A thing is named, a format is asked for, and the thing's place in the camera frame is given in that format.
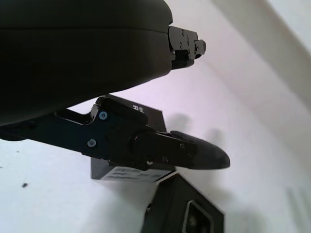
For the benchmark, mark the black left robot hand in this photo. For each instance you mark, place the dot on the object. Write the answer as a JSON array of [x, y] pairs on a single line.
[[73, 53]]

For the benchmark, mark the small silver depth camera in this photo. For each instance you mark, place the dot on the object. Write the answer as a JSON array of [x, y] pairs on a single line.
[[194, 218]]

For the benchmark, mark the black box base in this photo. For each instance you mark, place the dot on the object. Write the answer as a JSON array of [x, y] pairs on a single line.
[[170, 199]]

